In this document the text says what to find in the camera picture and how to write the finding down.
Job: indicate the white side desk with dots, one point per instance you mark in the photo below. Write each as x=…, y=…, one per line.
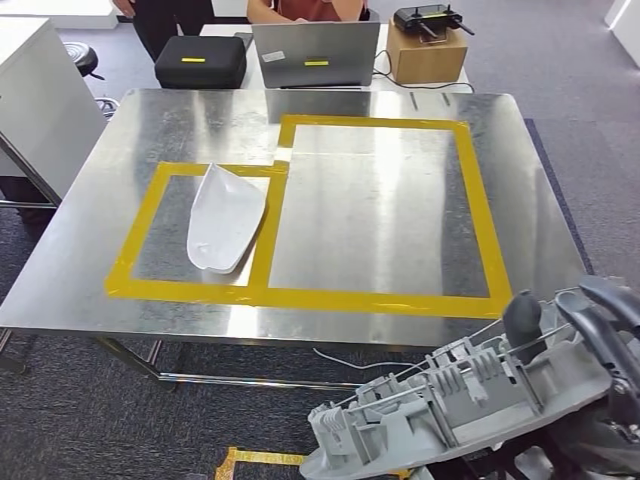
x=45, y=99

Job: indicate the black round stool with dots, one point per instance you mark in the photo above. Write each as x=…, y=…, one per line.
x=82, y=58

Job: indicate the white furniture block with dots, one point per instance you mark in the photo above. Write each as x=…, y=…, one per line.
x=625, y=26

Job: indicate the grey plastic wheel cover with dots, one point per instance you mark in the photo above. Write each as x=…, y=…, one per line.
x=475, y=404

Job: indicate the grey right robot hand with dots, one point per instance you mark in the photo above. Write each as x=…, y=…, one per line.
x=620, y=331

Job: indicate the white board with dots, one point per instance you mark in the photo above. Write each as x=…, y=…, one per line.
x=55, y=12

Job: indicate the small yellow tape rectangle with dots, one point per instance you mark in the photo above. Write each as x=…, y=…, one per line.
x=125, y=265

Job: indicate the black remote controller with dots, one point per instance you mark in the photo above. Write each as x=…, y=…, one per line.
x=430, y=16

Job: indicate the yellow floor tape square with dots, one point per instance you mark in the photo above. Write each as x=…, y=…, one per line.
x=270, y=457

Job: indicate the stainless steel workbench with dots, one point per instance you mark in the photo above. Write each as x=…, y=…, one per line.
x=375, y=218

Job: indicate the person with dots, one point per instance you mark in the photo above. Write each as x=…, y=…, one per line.
x=310, y=8
x=164, y=23

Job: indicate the white plastic mirror cover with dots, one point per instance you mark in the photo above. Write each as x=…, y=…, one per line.
x=225, y=225

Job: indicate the white laptop desk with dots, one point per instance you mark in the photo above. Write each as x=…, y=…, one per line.
x=385, y=85

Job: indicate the brown cardboard box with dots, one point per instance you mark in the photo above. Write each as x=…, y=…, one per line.
x=425, y=63

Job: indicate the large yellow tape rectangle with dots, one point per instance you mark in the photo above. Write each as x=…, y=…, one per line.
x=480, y=218

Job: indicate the silver laptop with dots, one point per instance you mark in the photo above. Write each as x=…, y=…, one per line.
x=315, y=53

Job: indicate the black zip case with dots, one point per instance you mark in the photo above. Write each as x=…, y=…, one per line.
x=200, y=63

